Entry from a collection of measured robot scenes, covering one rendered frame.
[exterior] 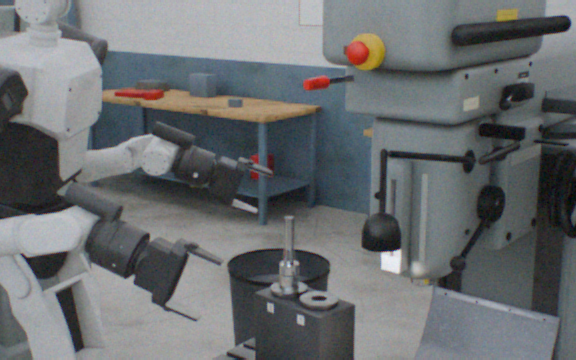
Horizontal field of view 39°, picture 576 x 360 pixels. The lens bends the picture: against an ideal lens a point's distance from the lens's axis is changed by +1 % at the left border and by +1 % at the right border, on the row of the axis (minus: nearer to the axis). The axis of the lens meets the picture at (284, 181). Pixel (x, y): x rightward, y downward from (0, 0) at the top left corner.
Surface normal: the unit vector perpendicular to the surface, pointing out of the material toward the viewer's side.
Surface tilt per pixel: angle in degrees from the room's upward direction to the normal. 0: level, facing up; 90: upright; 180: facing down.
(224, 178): 99
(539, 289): 90
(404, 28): 90
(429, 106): 90
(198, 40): 90
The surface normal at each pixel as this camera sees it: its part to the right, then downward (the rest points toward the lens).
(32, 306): -0.45, 0.21
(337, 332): 0.70, 0.17
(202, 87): -0.66, 0.18
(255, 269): 0.54, 0.14
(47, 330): -0.37, 0.60
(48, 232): -0.19, 0.16
